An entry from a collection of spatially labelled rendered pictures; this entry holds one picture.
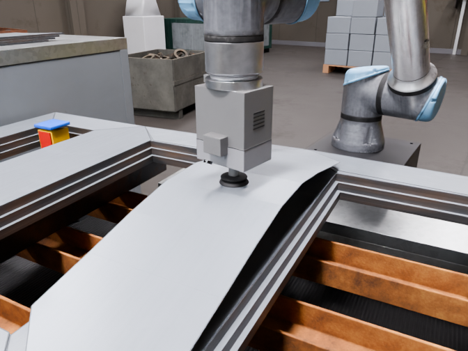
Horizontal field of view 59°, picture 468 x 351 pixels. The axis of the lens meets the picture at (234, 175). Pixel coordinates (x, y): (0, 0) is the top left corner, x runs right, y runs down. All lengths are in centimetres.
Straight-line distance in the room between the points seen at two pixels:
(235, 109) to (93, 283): 26
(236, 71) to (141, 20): 886
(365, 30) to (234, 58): 712
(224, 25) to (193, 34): 935
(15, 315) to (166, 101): 384
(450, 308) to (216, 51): 56
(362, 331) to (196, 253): 32
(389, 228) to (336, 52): 684
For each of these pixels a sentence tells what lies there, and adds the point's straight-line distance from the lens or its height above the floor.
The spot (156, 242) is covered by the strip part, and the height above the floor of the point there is 90.
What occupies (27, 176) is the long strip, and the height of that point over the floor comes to 86.
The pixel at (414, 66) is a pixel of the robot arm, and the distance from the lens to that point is 108.
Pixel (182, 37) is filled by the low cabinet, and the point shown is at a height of 44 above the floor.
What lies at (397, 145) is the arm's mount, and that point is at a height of 77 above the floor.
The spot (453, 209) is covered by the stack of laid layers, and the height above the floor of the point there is 84.
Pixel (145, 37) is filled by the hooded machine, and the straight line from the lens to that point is 934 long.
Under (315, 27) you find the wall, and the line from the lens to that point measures 1289.
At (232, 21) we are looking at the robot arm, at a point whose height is 114.
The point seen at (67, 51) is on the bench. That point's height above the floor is 103.
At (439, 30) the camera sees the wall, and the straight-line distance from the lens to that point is 1202.
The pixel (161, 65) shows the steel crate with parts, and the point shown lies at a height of 58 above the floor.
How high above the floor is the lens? 116
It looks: 23 degrees down
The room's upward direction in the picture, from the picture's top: straight up
